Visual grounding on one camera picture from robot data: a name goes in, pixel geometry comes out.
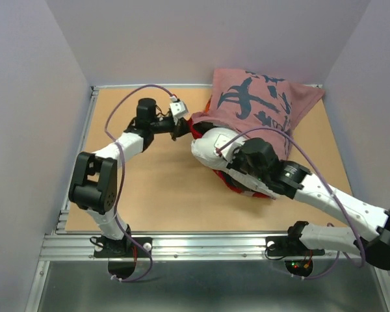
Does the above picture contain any white pillow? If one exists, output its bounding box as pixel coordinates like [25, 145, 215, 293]
[191, 127, 247, 172]

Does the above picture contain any pink pillowcase with dark print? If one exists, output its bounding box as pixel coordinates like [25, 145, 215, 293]
[189, 68, 325, 199]

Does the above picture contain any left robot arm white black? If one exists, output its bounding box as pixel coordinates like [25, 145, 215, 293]
[68, 97, 189, 258]

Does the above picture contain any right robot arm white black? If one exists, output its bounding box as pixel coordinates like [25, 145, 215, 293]
[220, 138, 390, 270]

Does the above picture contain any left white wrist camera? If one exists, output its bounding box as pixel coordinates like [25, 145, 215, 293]
[169, 101, 189, 119]

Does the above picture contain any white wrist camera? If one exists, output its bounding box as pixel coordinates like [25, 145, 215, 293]
[214, 134, 242, 163]
[169, 101, 189, 119]

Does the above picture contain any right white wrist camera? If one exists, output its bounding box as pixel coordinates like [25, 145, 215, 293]
[214, 134, 242, 163]

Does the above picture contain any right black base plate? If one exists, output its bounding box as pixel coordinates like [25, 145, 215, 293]
[266, 235, 325, 258]

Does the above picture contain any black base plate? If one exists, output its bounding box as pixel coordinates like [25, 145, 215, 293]
[89, 236, 148, 259]
[266, 235, 325, 258]

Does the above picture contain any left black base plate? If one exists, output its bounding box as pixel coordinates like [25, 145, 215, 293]
[89, 236, 148, 259]

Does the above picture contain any aluminium frame rail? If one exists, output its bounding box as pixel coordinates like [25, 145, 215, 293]
[24, 84, 390, 312]

